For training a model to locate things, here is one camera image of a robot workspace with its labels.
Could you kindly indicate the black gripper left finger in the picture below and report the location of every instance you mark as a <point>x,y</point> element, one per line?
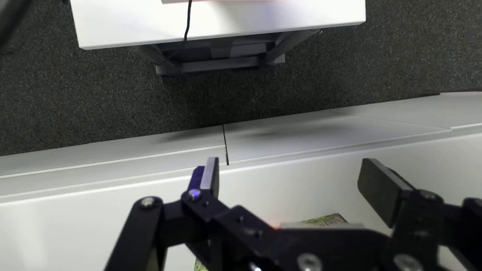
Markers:
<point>222,238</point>

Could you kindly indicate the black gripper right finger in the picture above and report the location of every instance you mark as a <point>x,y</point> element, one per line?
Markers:
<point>421,221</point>

